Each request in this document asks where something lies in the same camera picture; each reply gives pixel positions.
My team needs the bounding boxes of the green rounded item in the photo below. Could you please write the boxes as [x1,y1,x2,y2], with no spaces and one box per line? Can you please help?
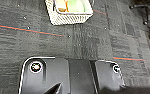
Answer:
[68,0,89,14]

